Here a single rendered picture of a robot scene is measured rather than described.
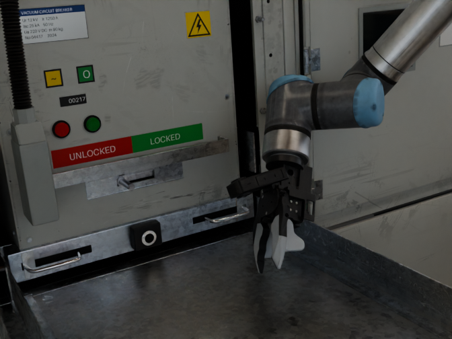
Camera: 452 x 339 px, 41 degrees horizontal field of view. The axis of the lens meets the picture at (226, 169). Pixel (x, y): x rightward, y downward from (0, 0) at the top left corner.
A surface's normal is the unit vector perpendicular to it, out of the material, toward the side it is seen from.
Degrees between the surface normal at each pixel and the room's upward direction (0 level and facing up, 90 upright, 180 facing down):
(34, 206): 90
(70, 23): 90
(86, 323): 0
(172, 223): 90
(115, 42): 90
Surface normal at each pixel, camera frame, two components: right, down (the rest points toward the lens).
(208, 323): -0.07, -0.96
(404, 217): 0.50, 0.22
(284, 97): -0.31, -0.39
